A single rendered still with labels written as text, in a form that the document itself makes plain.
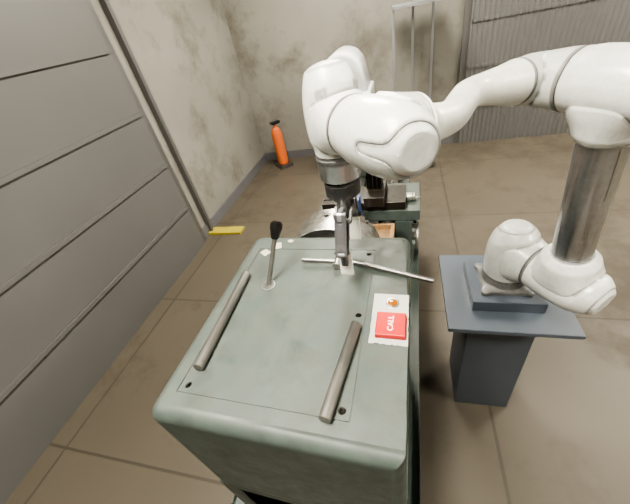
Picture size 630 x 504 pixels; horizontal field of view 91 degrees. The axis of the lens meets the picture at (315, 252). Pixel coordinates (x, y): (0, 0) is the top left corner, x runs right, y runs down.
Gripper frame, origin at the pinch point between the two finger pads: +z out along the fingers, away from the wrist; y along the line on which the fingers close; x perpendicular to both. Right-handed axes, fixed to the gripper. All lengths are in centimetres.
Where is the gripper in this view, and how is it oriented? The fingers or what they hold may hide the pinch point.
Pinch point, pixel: (351, 252)
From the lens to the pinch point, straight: 78.1
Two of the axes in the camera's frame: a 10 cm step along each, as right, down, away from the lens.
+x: -9.5, -0.1, 3.0
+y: 2.4, -6.3, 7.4
